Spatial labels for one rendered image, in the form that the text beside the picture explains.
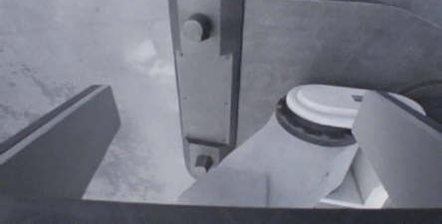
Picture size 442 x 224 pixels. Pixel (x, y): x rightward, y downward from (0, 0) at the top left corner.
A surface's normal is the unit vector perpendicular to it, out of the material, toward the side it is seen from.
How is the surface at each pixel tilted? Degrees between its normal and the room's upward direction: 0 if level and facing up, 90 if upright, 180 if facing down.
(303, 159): 90
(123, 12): 0
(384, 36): 0
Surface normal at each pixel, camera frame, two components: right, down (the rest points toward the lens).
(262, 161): 0.01, -0.86
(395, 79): -0.23, 0.50
